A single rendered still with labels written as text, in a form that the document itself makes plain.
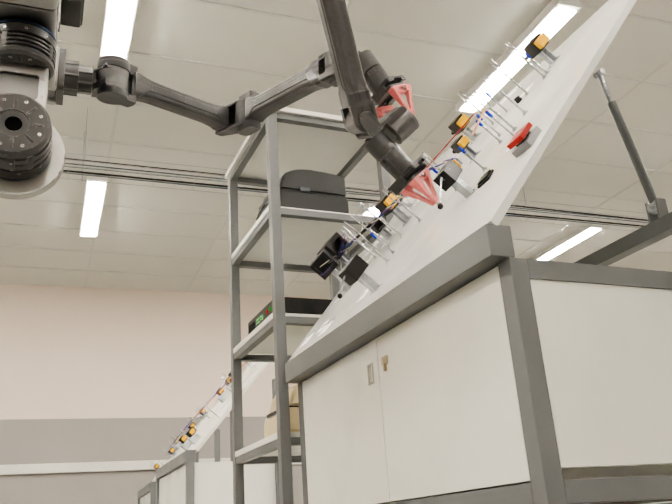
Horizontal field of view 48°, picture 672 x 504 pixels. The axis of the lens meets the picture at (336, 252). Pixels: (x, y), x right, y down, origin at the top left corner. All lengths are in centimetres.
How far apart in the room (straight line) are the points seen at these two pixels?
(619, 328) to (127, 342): 810
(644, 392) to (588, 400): 14
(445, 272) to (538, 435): 39
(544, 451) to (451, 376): 31
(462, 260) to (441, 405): 33
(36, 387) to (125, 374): 97
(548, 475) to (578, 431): 11
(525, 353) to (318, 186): 163
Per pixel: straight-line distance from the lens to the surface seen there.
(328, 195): 288
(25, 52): 170
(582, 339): 148
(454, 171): 179
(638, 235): 200
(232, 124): 216
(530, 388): 138
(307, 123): 290
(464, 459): 156
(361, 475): 200
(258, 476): 481
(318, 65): 192
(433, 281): 159
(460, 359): 156
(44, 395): 913
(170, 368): 929
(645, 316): 161
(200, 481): 473
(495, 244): 143
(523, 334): 140
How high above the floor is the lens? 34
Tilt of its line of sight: 21 degrees up
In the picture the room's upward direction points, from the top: 4 degrees counter-clockwise
